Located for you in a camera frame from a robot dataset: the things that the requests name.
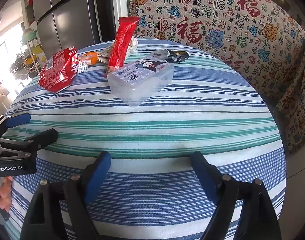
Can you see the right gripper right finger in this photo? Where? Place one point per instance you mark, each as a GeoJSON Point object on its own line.
{"type": "Point", "coordinates": [222, 190]}

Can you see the orange small wrapper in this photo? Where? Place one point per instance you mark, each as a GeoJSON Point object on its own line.
{"type": "Point", "coordinates": [89, 58]}

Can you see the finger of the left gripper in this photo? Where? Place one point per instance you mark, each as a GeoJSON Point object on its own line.
{"type": "Point", "coordinates": [7, 122]}
{"type": "Point", "coordinates": [40, 138]}

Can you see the red snack bag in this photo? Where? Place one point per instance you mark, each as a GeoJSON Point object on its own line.
{"type": "Point", "coordinates": [60, 70]}

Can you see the striped blue green tablecloth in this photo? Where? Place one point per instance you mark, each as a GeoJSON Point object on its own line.
{"type": "Point", "coordinates": [151, 190]}

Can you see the black foil wrapper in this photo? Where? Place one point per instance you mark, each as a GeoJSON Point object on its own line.
{"type": "Point", "coordinates": [170, 56]}

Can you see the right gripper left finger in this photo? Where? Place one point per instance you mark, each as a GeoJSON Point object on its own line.
{"type": "Point", "coordinates": [80, 190]}

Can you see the patterned fu character blanket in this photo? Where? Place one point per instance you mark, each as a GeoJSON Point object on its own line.
{"type": "Point", "coordinates": [257, 38]}

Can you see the shelf rack with bowls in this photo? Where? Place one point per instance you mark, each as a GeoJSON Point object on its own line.
{"type": "Point", "coordinates": [31, 59]}

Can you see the grey refrigerator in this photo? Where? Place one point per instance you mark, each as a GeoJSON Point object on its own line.
{"type": "Point", "coordinates": [65, 23]}

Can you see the tall red wrapper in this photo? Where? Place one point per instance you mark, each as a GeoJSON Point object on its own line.
{"type": "Point", "coordinates": [127, 26]}

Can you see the clear plastic wipes pack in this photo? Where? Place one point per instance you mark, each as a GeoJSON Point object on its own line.
{"type": "Point", "coordinates": [137, 81]}

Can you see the left hand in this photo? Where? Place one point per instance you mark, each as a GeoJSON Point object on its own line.
{"type": "Point", "coordinates": [5, 193]}

